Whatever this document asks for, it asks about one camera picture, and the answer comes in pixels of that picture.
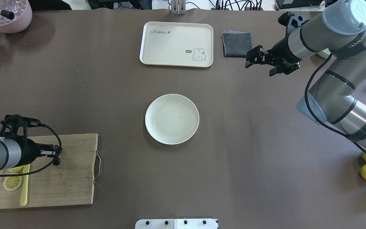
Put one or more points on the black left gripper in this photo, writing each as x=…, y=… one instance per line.
x=29, y=151

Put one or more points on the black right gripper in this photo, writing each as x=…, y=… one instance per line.
x=281, y=52

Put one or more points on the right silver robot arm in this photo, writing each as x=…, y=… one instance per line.
x=341, y=28

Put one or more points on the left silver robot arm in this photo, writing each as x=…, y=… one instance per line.
x=16, y=152

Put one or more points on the cream rabbit tray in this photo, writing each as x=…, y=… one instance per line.
x=177, y=44

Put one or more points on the wooden cutting board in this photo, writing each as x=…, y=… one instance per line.
x=69, y=183

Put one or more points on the grey folded cloth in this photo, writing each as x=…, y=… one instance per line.
x=237, y=44

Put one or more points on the yellow plastic knife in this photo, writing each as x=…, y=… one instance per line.
x=24, y=193

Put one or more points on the mint green bowl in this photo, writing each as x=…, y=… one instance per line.
x=324, y=53

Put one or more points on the cream round plate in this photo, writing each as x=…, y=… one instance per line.
x=172, y=119

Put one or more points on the pink bowl with ice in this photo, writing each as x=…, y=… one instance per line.
x=15, y=15

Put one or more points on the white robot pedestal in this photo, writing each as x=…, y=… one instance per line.
x=191, y=223

